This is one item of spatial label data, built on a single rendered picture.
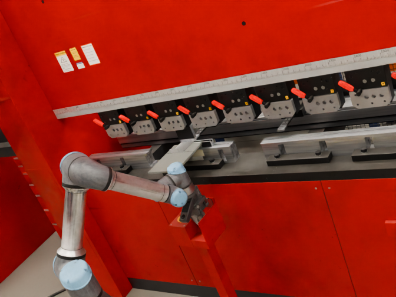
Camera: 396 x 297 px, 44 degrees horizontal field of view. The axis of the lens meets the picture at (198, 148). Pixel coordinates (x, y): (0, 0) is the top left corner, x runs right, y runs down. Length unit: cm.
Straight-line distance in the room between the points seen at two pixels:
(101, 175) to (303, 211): 96
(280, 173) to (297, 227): 31
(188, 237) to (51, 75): 122
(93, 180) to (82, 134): 133
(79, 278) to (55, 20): 136
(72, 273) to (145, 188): 42
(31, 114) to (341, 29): 179
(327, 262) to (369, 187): 52
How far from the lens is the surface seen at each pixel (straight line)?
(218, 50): 218
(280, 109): 218
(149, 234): 298
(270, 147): 232
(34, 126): 296
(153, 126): 259
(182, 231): 233
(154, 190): 197
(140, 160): 281
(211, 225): 230
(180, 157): 244
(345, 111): 240
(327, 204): 225
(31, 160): 309
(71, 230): 203
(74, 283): 195
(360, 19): 193
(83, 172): 186
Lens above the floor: 195
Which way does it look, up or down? 23 degrees down
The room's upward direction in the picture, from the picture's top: 23 degrees counter-clockwise
